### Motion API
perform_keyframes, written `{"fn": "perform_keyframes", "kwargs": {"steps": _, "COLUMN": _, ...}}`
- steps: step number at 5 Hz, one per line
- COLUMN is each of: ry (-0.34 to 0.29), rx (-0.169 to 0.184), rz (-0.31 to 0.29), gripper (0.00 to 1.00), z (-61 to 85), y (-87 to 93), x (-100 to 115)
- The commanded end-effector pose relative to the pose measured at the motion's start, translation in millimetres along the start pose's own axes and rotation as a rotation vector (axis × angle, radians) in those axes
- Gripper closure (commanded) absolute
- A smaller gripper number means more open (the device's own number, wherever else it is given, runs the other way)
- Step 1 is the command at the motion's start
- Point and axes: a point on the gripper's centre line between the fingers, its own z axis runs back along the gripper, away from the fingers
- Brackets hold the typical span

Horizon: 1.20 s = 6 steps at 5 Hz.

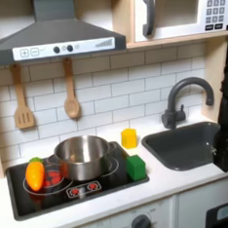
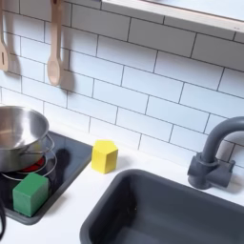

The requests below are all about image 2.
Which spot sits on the yellow block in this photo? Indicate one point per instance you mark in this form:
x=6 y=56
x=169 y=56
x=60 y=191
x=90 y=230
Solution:
x=104 y=158

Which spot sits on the steel pot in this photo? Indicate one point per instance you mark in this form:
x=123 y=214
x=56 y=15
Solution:
x=19 y=133

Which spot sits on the green block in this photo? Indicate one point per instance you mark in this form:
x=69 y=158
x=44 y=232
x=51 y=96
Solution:
x=30 y=195

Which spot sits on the black stove top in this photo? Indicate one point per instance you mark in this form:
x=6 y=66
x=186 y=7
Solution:
x=71 y=155

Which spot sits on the wooden spoon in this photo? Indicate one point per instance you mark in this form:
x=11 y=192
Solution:
x=54 y=66

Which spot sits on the dark grey sink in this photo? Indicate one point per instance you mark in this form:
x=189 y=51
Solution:
x=165 y=209

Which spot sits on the dark grey tap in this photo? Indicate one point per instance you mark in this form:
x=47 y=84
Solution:
x=206 y=171

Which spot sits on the light wooden shelf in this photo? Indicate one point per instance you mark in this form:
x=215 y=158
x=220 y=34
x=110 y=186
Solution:
x=178 y=14

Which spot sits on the slotted wooden spatula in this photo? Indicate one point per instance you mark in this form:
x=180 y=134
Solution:
x=3 y=57

